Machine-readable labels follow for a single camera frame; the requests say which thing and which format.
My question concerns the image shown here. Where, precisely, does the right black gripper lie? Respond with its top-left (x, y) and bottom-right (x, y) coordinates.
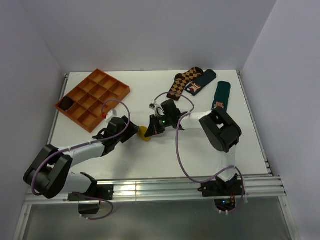
top-left (145, 114), bottom-right (172, 138)

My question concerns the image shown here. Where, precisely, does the yellow sock with character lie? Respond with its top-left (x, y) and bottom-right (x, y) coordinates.
top-left (137, 126), bottom-right (151, 142)

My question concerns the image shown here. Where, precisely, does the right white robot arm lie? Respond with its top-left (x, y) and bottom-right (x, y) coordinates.
top-left (144, 100), bottom-right (242, 195)

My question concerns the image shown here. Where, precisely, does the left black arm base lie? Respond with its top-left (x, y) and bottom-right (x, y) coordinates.
top-left (67, 184), bottom-right (114, 221)

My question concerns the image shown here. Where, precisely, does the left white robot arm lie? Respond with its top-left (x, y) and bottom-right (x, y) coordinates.
top-left (23, 116), bottom-right (140, 200)

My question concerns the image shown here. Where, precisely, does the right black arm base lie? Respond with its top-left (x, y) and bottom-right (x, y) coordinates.
top-left (197, 175), bottom-right (245, 212)

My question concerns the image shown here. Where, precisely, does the navy sock with pattern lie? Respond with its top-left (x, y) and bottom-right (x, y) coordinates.
top-left (185, 69), bottom-right (217, 96)

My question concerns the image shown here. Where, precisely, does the brown argyle sock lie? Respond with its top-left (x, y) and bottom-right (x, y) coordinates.
top-left (166, 67), bottom-right (204, 101)

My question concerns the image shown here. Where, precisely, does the orange compartment tray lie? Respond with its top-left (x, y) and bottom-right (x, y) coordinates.
top-left (55, 69), bottom-right (131, 133)

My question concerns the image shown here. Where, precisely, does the dark green santa sock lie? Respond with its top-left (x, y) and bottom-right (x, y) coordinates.
top-left (212, 81), bottom-right (231, 112)

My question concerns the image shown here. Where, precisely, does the rolled dark sock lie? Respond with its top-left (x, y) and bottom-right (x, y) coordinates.
top-left (58, 96), bottom-right (75, 112)

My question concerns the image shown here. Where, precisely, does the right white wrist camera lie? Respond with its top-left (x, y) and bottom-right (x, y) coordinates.
top-left (149, 100), bottom-right (164, 116)

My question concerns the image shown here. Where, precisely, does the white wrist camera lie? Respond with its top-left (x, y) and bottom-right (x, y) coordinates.
top-left (101, 109), bottom-right (118, 122)
top-left (149, 100), bottom-right (164, 116)

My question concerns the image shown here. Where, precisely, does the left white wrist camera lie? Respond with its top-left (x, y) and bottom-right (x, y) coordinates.
top-left (101, 109), bottom-right (118, 122)

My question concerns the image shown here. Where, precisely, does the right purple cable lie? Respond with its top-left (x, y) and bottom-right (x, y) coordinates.
top-left (153, 91), bottom-right (246, 215)

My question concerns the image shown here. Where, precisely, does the purple cable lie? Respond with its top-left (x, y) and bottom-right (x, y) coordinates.
top-left (31, 99), bottom-right (131, 221)
top-left (153, 91), bottom-right (246, 215)

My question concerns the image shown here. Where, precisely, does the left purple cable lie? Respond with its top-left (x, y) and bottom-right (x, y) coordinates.
top-left (31, 99), bottom-right (131, 221)

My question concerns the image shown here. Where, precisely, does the aluminium frame rail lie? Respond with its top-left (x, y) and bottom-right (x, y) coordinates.
top-left (23, 174), bottom-right (287, 205)

